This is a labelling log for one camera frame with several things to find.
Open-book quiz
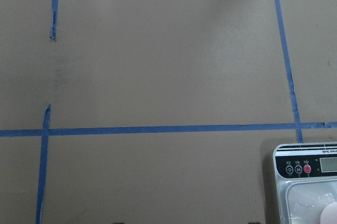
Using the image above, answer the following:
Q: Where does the pink paper cup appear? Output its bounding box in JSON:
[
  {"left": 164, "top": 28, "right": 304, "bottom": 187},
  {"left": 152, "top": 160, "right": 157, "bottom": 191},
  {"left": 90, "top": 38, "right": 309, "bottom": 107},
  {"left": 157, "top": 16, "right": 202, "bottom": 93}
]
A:
[{"left": 320, "top": 202, "right": 337, "bottom": 224}]

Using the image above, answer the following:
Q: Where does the silver digital kitchen scale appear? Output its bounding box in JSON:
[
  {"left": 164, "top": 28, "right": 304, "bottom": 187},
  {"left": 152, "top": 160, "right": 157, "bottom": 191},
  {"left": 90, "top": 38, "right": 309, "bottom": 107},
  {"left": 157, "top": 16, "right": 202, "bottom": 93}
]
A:
[{"left": 272, "top": 142, "right": 336, "bottom": 223}]

